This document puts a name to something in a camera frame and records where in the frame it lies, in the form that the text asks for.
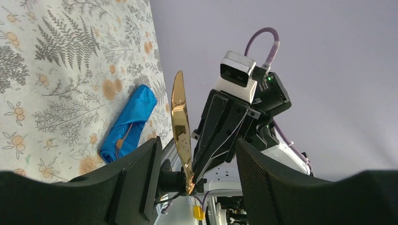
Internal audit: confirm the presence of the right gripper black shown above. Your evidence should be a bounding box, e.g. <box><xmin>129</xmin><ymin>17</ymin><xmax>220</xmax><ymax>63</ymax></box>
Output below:
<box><xmin>193</xmin><ymin>71</ymin><xmax>291</xmax><ymax>183</ymax></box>

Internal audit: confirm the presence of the floral tablecloth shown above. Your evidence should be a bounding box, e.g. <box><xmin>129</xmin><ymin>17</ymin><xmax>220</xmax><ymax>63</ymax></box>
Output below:
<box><xmin>0</xmin><ymin>0</ymin><xmax>172</xmax><ymax>182</ymax></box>

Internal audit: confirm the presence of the blue cloth napkin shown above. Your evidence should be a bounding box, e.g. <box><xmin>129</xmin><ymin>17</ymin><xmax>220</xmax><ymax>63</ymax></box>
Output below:
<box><xmin>99</xmin><ymin>84</ymin><xmax>157</xmax><ymax>164</ymax></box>

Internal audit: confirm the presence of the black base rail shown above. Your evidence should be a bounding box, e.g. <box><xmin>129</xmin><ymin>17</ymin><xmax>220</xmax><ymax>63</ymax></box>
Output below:
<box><xmin>155</xmin><ymin>167</ymin><xmax>243</xmax><ymax>225</ymax></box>

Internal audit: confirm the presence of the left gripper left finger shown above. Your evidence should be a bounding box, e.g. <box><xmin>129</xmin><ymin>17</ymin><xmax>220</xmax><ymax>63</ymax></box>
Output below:
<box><xmin>0</xmin><ymin>138</ymin><xmax>162</xmax><ymax>225</ymax></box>

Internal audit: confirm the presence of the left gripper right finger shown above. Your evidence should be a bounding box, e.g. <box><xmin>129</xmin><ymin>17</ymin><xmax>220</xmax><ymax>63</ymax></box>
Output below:
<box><xmin>236</xmin><ymin>139</ymin><xmax>398</xmax><ymax>225</ymax></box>

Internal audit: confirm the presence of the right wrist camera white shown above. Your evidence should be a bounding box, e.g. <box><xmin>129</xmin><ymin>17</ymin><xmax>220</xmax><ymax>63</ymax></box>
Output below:
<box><xmin>214</xmin><ymin>51</ymin><xmax>257</xmax><ymax>103</ymax></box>

